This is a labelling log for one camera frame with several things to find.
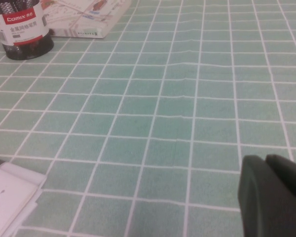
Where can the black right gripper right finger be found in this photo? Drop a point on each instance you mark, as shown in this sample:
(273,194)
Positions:
(291,172)

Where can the green white-grid tablecloth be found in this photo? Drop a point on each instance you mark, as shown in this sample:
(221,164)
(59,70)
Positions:
(162,111)

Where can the white booklet with dark stripe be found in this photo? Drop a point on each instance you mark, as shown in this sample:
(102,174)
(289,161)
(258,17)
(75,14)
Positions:
(27,174)

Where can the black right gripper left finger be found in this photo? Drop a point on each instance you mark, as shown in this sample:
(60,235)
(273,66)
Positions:
(261,205)

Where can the black mesh pen holder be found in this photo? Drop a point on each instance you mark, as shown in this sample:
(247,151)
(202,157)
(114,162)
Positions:
(27,49)

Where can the AgileX brochure with vehicle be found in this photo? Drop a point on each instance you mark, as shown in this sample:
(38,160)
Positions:
(7,197)

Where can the map-cover book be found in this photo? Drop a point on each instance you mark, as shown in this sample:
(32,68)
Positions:
(101,22)

